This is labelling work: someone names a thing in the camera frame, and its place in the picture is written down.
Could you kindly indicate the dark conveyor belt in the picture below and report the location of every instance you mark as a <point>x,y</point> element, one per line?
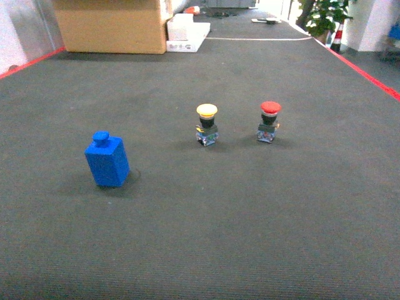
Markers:
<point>312,215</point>

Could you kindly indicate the yellow mushroom push button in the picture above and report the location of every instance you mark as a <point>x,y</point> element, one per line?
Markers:
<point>207,131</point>

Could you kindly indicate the red mushroom push button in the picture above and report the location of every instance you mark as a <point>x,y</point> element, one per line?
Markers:
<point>268,126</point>

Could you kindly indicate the red white traffic cone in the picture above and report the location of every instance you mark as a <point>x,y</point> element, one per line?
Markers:
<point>334,43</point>

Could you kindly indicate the green potted plant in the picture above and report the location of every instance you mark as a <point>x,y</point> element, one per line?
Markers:
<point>321,16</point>

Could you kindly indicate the red conveyor side rail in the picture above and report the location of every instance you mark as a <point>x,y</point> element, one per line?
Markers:
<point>388,90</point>

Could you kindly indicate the blue block part with knob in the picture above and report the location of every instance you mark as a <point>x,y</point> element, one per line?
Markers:
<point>107,160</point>

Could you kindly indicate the large cardboard box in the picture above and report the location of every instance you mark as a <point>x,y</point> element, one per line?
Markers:
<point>126,27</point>

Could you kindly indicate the white stacked boxes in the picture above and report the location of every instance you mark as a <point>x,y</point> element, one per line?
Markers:
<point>184,35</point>

